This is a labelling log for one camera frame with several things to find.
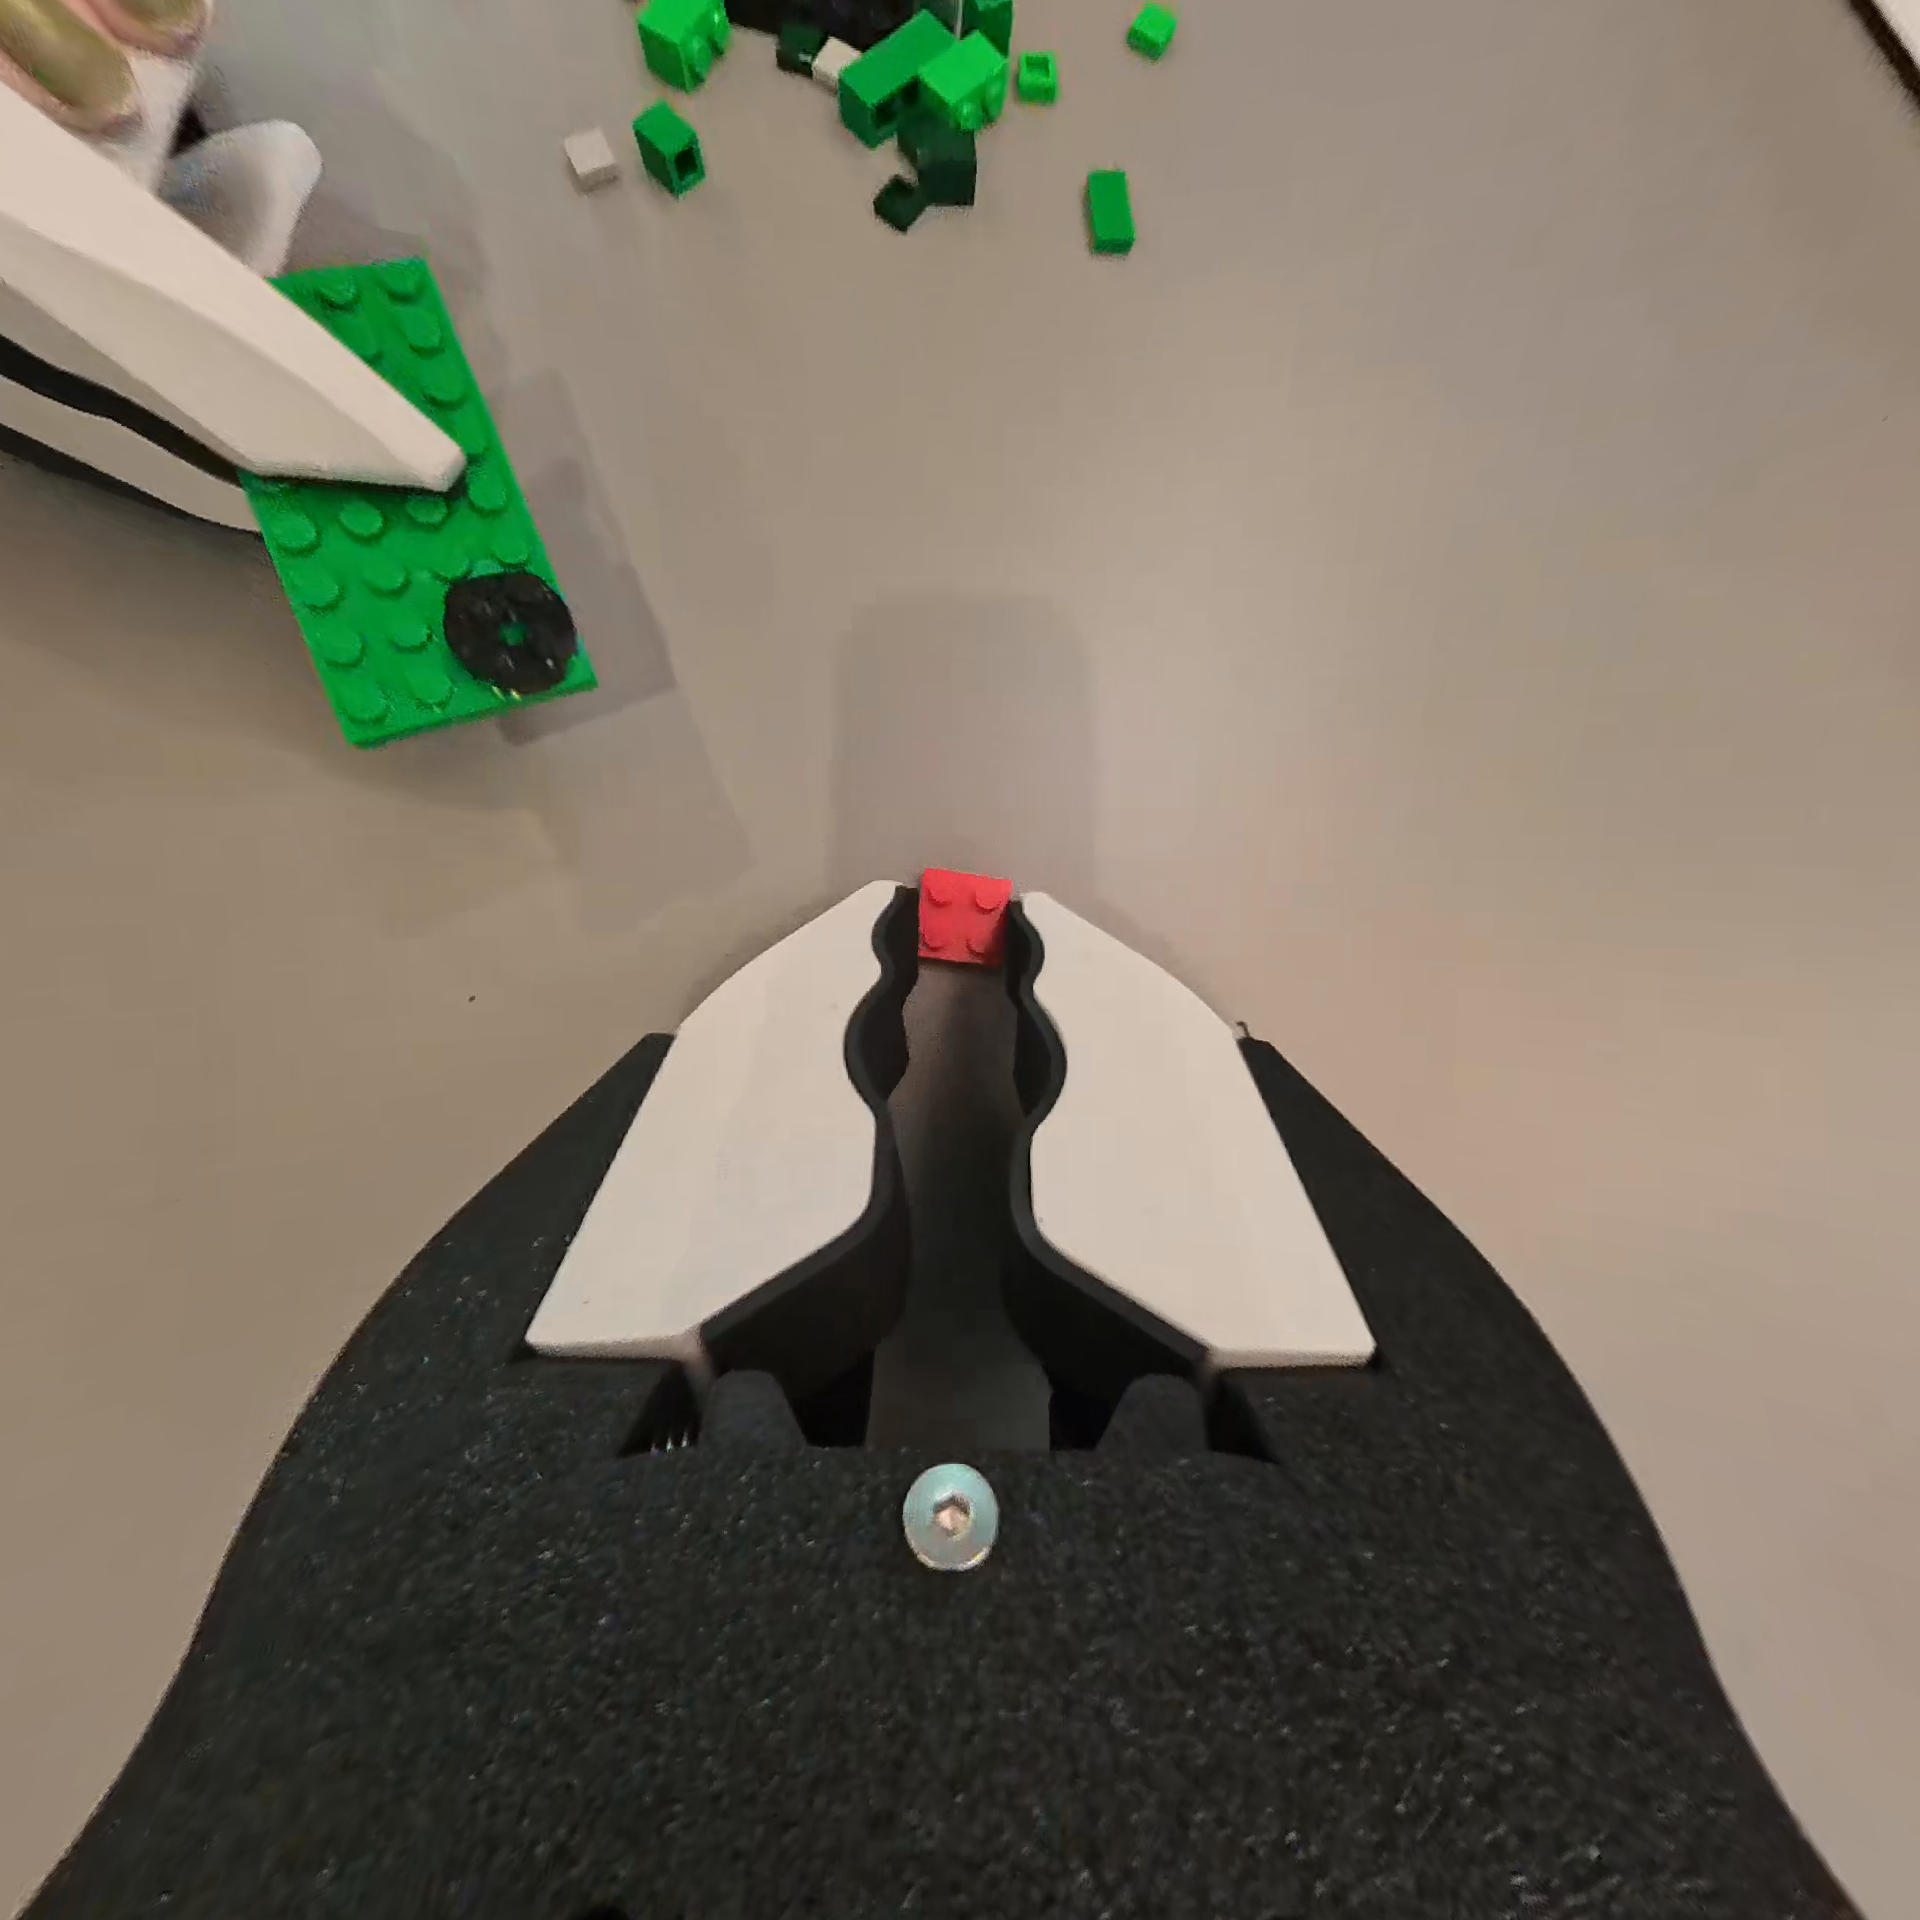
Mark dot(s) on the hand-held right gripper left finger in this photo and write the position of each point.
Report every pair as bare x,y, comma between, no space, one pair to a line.
720,1142

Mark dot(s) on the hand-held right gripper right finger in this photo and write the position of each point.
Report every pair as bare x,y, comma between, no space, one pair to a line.
1185,1156

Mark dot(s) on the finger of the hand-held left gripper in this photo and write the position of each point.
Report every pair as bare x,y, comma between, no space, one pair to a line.
194,331
118,451

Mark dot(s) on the green lego baseplate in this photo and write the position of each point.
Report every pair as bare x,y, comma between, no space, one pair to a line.
389,525

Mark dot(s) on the red lego brick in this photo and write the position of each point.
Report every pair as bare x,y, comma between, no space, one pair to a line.
963,916

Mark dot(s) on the black round lego piece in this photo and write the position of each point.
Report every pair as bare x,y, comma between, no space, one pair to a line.
509,630

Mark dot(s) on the small light grey lego brick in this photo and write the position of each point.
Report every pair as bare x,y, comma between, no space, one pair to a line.
590,156

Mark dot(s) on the pile of lego bricks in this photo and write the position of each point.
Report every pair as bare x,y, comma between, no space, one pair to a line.
884,83

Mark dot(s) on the small green lego brick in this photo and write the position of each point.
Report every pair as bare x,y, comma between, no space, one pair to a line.
1149,28

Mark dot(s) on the person's left hand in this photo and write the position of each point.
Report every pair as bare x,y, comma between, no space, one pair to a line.
89,54

